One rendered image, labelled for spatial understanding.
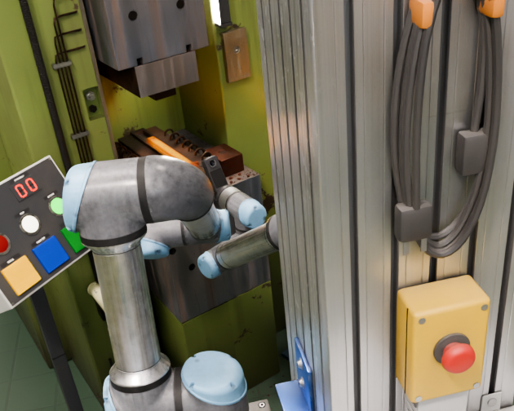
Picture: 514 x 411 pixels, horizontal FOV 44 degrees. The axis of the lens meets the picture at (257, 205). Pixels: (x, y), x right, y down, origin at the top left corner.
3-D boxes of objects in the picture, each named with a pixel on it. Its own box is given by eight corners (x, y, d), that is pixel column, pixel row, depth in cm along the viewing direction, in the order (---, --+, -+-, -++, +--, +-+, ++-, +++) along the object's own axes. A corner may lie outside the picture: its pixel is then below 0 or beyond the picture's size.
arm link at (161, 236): (182, 249, 144) (179, 202, 147) (132, 255, 144) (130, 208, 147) (187, 256, 151) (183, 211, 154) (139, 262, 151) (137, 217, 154)
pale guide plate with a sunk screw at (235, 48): (250, 76, 222) (245, 27, 213) (228, 83, 218) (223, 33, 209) (248, 75, 223) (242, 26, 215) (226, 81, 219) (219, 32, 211)
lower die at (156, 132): (214, 182, 215) (210, 159, 211) (161, 202, 206) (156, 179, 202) (158, 144, 246) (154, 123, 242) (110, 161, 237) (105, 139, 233)
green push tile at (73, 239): (96, 238, 179) (81, 216, 177) (77, 253, 173) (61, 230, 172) (92, 240, 180) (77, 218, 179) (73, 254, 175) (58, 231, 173)
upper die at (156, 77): (199, 80, 197) (195, 50, 193) (140, 98, 188) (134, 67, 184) (141, 53, 229) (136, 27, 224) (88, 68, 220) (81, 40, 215)
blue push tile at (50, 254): (70, 258, 172) (54, 234, 170) (49, 273, 166) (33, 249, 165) (67, 259, 173) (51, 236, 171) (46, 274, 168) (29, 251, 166)
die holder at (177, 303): (271, 280, 239) (259, 174, 217) (181, 324, 222) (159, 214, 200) (197, 221, 281) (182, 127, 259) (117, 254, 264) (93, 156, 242)
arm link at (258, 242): (312, 251, 143) (208, 289, 182) (343, 229, 149) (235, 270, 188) (286, 206, 142) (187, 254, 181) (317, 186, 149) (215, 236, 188)
